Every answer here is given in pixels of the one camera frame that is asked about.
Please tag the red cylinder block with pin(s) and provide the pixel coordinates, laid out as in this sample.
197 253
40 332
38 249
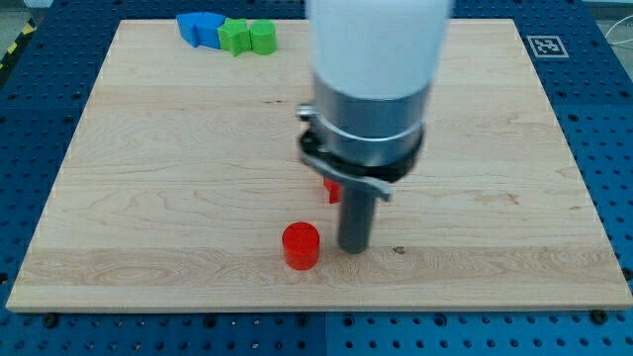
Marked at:
301 242

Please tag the green cylinder block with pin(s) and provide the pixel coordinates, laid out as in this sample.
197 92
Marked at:
263 37

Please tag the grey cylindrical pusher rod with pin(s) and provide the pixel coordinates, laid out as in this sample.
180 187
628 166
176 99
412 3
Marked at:
356 216

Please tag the blue crescent block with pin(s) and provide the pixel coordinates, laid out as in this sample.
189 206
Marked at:
187 26

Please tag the white fiducial marker tag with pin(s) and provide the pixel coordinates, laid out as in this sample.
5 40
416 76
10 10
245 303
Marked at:
546 46

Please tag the green star block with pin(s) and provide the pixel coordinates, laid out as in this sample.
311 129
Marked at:
234 36

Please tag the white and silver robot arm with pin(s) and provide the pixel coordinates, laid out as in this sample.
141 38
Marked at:
373 64

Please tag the red star block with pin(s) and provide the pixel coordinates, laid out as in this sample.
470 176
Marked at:
333 190

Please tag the blue pentagon block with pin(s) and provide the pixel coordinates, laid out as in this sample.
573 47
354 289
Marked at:
207 29

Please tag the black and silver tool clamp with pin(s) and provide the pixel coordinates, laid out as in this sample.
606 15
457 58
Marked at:
368 165

